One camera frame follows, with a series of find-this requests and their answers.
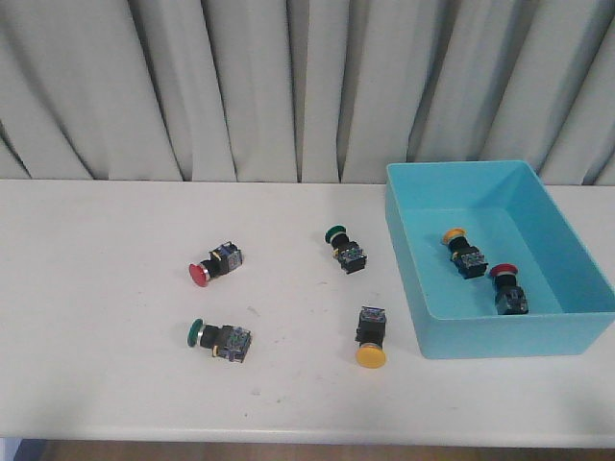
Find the yellow push button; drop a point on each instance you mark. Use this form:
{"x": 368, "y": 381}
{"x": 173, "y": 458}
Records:
{"x": 370, "y": 334}
{"x": 469, "y": 260}

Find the red push button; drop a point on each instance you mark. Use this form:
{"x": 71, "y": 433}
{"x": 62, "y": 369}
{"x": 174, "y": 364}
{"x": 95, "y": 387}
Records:
{"x": 510, "y": 297}
{"x": 222, "y": 260}

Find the blue plastic box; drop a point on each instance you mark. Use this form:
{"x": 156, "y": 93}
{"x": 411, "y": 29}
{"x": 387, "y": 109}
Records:
{"x": 509, "y": 215}

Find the green push button upper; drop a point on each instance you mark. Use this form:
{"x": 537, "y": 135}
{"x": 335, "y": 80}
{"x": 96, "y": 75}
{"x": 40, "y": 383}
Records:
{"x": 345, "y": 251}

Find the green push button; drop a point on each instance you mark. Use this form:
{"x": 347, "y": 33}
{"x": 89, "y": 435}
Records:
{"x": 345, "y": 251}
{"x": 231, "y": 343}

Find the green push button lower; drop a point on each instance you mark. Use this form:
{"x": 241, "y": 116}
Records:
{"x": 231, "y": 343}

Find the grey pleated curtain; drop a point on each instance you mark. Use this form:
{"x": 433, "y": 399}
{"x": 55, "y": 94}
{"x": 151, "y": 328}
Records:
{"x": 304, "y": 91}

